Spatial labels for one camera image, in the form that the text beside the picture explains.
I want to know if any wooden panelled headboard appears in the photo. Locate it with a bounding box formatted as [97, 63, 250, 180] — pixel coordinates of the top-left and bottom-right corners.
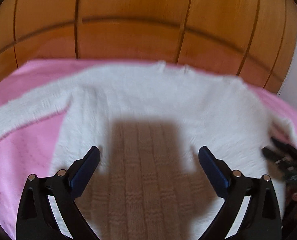
[0, 0, 297, 93]

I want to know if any white knitted sweater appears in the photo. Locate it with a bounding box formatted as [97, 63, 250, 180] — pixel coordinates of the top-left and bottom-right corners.
[0, 62, 297, 239]

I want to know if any pink bedspread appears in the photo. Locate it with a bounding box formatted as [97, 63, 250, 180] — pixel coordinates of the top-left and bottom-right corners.
[0, 58, 297, 240]

